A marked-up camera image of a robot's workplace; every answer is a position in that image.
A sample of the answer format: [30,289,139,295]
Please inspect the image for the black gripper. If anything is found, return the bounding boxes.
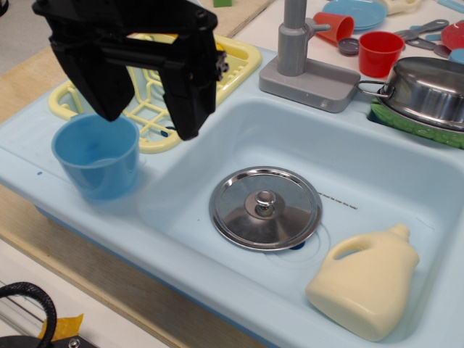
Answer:
[32,1,228,141]

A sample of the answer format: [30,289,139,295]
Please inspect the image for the blue plastic cup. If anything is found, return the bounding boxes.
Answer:
[51,114,139,199]

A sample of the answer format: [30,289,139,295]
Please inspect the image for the red cup lying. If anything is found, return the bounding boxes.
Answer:
[313,12,355,45]

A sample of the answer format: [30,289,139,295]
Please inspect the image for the red cup upright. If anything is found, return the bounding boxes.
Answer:
[358,31,405,78]

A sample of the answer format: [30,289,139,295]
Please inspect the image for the light blue toy sink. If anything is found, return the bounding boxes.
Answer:
[1,50,463,347]

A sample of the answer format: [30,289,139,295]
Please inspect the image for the yellow dish drying rack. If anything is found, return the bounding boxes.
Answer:
[48,36,262,154]

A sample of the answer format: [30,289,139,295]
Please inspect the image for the green block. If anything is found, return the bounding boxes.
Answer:
[213,0,233,8]

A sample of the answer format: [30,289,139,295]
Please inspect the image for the grey toy faucet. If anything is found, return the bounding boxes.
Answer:
[259,1,360,113]

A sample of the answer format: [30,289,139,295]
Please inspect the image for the steel pot lid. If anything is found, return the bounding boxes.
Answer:
[209,166,323,252]

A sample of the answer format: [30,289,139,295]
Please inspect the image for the purple small lid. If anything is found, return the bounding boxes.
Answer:
[337,38,360,57]

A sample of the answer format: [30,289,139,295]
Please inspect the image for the blue plastic plate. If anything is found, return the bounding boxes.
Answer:
[322,0,387,31]

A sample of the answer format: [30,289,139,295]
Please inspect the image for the yellow tape piece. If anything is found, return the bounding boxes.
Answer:
[52,313,84,341]

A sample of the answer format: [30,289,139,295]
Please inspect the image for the grey toy utensil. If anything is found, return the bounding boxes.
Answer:
[395,19,450,51]

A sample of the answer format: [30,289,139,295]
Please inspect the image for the steel pot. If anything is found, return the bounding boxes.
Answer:
[355,57,463,133]

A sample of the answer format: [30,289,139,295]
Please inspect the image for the cream toy detergent bottle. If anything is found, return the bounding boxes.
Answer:
[305,224,420,341]

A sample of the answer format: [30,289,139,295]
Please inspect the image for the red plastic plate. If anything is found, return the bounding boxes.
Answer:
[441,20,464,51]

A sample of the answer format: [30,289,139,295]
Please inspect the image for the black cable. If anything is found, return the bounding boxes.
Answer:
[0,281,58,348]

